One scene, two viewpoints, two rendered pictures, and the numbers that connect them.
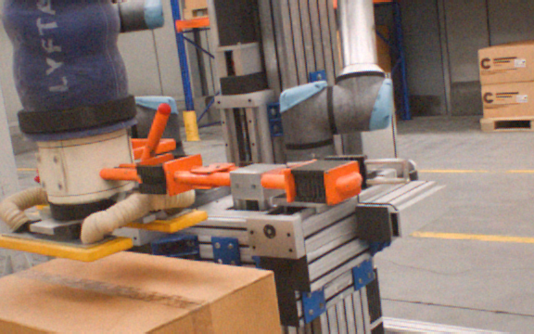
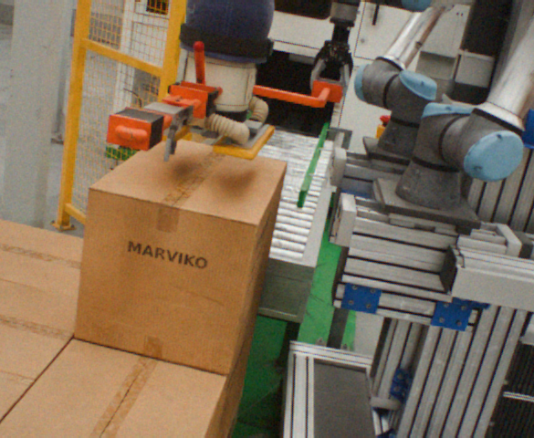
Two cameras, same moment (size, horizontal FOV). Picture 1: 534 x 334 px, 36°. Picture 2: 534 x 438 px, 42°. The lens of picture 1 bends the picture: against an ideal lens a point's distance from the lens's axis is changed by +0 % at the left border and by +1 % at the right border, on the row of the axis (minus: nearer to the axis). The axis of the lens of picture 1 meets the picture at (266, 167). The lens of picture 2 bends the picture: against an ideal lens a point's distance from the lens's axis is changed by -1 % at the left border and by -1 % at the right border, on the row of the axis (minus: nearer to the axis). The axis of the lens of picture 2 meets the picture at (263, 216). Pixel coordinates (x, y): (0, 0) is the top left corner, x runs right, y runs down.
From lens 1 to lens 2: 133 cm
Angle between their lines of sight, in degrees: 51
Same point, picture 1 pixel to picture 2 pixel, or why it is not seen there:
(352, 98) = (461, 133)
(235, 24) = (472, 31)
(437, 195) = not seen: outside the picture
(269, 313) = (239, 253)
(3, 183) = not seen: hidden behind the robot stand
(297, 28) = not seen: hidden behind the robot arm
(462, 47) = not seen: outside the picture
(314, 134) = (426, 152)
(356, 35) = (507, 74)
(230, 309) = (199, 224)
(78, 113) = (191, 33)
